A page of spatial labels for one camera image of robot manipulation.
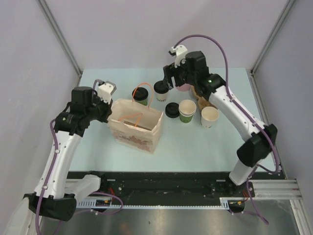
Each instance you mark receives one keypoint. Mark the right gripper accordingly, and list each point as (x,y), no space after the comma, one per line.
(170,71)

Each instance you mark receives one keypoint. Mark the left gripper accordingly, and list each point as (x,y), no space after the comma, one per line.
(107,106)

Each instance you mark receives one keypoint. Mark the brown paper takeout bag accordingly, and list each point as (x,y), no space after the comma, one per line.
(136,125)

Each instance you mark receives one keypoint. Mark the black coffee cup lid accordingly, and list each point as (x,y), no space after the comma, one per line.
(140,94)

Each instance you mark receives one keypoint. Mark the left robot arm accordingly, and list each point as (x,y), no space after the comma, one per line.
(51,198)

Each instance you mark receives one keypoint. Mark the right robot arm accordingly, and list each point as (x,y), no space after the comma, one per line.
(191,68)

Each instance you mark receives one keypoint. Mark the pink straw holder cup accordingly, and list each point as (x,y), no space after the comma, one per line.
(183,88)

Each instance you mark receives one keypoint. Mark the brown cardboard cup carrier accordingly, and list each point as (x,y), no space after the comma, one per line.
(202,103)

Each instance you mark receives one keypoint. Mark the stack of black lids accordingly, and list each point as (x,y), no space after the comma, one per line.
(172,110)

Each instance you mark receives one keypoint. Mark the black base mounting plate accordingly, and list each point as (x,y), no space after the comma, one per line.
(214,184)

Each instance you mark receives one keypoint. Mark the white cable duct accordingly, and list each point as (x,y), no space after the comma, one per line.
(188,202)

